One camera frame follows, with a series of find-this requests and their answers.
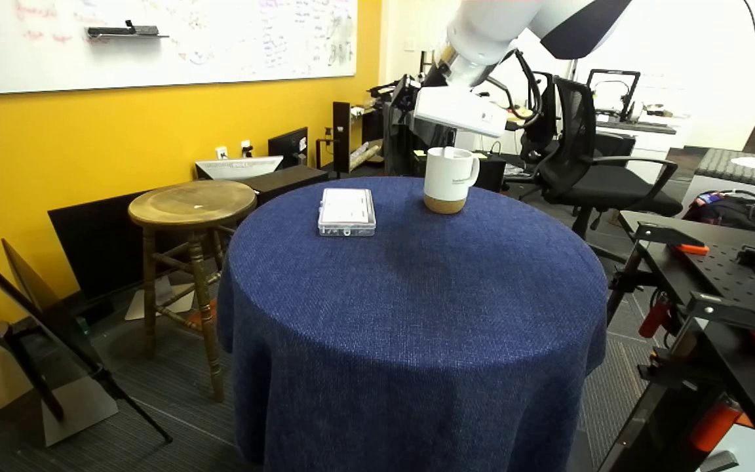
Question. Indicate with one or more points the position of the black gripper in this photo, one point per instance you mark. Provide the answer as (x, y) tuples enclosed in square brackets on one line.
[(446, 138)]

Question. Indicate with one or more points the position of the white whiteboard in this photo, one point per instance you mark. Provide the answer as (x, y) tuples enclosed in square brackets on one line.
[(176, 42)]

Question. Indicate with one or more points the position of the small orange clamp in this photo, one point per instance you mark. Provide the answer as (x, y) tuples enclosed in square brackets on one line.
[(694, 251)]

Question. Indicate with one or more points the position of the small black monitor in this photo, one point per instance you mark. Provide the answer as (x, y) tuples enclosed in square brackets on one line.
[(290, 147)]

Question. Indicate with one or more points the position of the black whiteboard eraser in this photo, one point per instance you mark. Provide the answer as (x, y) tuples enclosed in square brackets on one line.
[(125, 33)]

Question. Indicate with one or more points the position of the white wall outlet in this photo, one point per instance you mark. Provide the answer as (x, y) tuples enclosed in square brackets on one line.
[(222, 152), (247, 147)]

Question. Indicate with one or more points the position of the small white flat box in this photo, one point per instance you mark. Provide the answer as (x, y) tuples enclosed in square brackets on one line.
[(348, 213)]

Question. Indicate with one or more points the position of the black tripod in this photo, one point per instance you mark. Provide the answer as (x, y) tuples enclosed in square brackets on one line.
[(37, 315)]

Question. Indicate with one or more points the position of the black upright speaker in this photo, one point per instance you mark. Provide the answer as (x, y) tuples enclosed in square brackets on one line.
[(342, 134)]

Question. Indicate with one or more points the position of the black office chair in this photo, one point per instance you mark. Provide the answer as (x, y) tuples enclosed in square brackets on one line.
[(597, 173)]

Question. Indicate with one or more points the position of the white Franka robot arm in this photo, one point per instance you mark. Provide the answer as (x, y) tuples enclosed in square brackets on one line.
[(492, 34)]

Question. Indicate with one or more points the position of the black perforated workbench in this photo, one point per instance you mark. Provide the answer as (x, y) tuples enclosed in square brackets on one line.
[(734, 298)]

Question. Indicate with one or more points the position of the grey leaning board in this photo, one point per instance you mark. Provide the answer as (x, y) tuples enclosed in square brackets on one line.
[(71, 395)]

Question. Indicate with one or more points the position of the black low cabinet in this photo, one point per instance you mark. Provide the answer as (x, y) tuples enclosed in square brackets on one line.
[(97, 244)]

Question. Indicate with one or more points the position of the blue fabric tablecloth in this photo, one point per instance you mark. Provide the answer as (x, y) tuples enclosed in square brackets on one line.
[(413, 324)]

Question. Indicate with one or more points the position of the black mesh chair back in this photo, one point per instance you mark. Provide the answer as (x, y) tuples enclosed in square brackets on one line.
[(614, 92)]

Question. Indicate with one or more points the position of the round wooden stool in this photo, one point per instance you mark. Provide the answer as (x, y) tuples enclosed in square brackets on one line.
[(193, 206)]

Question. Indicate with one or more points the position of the white ceramic mug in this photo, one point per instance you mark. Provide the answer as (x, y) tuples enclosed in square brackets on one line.
[(450, 180)]

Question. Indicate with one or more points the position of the black backpack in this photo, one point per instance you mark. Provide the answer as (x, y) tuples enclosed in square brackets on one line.
[(730, 211)]

